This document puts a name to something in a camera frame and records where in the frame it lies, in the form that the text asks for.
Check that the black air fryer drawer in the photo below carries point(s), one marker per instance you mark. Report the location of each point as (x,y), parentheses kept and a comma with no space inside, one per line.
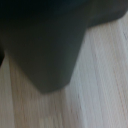
(46,43)

